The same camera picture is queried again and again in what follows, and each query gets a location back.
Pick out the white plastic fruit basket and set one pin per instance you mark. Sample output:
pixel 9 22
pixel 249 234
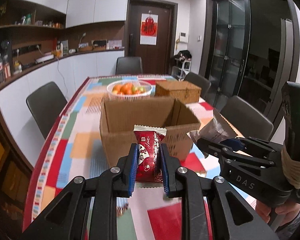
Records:
pixel 130 97

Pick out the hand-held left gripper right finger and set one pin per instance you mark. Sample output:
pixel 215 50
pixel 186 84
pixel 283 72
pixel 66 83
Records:
pixel 165 172

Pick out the dark wooden wall shelf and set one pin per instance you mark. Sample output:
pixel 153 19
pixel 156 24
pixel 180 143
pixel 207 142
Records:
pixel 27 27

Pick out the white desk lamp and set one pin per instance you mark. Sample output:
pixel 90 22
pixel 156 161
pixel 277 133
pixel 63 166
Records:
pixel 82 37

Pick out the wall socket strip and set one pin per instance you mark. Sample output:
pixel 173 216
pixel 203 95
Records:
pixel 26 49

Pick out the brown cardboard box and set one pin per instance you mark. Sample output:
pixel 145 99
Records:
pixel 120 140

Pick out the dark grey dining chair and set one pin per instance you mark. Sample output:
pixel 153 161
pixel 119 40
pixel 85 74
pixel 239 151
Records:
pixel 247 117
pixel 197 83
pixel 128 65
pixel 47 102

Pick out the woven wicker basket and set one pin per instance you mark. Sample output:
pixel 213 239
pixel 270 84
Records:
pixel 177 91

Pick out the white lower cabinets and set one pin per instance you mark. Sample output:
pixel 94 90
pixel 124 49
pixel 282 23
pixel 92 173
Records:
pixel 90 65

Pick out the person's right hand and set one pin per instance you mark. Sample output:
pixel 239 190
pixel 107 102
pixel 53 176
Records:
pixel 262 211

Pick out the red white door poster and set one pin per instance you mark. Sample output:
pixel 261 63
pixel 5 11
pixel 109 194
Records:
pixel 149 30

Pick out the beige snack packet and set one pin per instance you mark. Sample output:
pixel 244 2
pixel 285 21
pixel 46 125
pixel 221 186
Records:
pixel 215 130

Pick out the white intercom panel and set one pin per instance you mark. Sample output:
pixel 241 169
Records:
pixel 183 37

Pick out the woven tray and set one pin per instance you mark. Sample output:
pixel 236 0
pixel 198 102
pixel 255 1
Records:
pixel 85 47

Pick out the black tablet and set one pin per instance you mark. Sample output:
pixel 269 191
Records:
pixel 100 44

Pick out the orange jar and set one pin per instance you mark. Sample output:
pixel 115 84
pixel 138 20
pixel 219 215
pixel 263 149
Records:
pixel 58 53

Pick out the dark sliding door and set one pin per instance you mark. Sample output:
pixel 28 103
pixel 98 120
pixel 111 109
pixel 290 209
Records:
pixel 285 67

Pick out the small yellow capped bottle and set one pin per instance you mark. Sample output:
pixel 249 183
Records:
pixel 17 68

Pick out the black framed glass door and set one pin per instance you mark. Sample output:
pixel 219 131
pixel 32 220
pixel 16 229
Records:
pixel 230 55

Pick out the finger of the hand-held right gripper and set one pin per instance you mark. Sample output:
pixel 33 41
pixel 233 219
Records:
pixel 233 143
pixel 210 146

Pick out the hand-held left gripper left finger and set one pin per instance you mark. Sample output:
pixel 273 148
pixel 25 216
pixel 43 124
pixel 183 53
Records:
pixel 131 167

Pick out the yellow hanging tassel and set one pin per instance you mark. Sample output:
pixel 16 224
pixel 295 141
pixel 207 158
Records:
pixel 177 44

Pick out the black bag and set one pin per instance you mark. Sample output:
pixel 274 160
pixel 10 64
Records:
pixel 183 55

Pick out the white storage rack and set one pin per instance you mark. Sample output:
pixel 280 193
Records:
pixel 181 70

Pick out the white upper cabinets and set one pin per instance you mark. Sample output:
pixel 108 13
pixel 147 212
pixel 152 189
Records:
pixel 97 2

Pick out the pile of orange fruits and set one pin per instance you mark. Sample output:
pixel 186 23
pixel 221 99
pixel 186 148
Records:
pixel 126 88

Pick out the red snack packet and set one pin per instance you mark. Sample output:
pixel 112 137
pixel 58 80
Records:
pixel 148 152

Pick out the black wall appliance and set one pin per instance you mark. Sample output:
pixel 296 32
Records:
pixel 3 46

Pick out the white cabinets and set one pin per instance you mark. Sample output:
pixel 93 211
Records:
pixel 97 2
pixel 90 65

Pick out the white flat tray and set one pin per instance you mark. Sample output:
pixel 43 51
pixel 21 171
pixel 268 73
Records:
pixel 44 59

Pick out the dark brown door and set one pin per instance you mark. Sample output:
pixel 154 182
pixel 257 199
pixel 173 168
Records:
pixel 165 17

